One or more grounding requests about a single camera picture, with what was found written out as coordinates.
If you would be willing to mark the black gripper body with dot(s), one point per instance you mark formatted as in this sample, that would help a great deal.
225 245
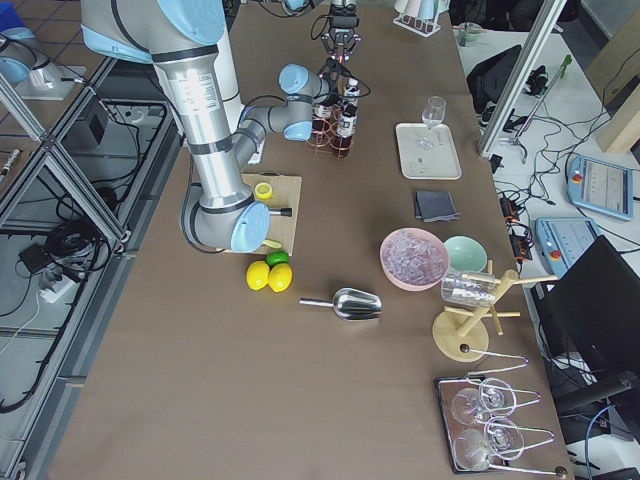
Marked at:
342 23

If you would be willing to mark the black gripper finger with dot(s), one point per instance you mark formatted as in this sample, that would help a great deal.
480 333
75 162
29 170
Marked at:
344 71
329 68

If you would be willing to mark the tea bottle brown liquid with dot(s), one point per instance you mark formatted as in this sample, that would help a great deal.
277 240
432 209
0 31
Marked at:
352 92

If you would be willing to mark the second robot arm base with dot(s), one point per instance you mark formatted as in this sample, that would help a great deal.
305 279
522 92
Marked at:
33 74

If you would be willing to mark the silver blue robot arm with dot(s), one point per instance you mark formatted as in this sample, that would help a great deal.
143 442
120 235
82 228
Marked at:
187 43

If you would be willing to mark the tea bottle in rack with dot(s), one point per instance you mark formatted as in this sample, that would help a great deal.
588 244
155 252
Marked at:
322 117
345 130

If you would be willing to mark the white cup rack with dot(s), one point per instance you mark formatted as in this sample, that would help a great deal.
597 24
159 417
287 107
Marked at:
418 16

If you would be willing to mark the upright wine glass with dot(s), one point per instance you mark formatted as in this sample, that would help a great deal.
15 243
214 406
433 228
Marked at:
432 115

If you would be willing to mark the white serving tray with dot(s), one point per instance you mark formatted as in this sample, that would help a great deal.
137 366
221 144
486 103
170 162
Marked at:
427 154

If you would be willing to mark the wooden cutting board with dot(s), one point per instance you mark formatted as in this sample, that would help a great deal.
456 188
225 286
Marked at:
286 193

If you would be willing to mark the half lemon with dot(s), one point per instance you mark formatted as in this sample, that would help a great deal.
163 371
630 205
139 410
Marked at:
263 190

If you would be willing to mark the steel muddler black tip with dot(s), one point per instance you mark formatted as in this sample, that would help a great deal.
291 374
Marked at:
282 212

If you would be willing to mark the dark grey folded cloth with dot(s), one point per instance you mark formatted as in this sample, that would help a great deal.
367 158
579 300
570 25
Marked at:
434 206

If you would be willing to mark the yellow plastic knife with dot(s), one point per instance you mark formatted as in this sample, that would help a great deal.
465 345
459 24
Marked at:
272 244

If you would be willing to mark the green lime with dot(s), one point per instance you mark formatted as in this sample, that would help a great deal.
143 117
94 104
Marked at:
277 257

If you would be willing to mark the pink bowl with ice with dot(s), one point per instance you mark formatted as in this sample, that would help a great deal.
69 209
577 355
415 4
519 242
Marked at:
413 259

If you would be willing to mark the yellow lemon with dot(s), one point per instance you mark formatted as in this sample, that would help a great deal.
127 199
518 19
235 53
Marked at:
257 275
280 277

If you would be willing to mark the mint green bowl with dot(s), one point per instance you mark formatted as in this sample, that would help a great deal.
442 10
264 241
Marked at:
466 254

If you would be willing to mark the metal ice scoop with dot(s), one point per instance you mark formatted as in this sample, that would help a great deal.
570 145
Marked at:
350 304

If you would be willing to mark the tumbler glass on rack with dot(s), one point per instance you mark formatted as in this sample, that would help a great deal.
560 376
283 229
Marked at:
468 288

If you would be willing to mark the teach pendant blue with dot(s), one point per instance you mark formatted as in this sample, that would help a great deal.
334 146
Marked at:
602 187

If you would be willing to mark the wooden glass drying rack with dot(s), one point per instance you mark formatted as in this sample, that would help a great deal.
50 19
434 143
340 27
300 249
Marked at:
459 331

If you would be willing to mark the wine glass on tray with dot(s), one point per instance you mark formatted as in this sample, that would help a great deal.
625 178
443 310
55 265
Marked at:
496 397

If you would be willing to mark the black wood-grain tray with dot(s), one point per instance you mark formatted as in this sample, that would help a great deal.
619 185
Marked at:
460 409

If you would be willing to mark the copper wire bottle rack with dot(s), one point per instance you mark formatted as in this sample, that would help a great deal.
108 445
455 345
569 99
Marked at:
325 141

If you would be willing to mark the aluminium frame post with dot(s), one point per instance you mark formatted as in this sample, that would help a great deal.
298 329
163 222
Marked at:
535 41

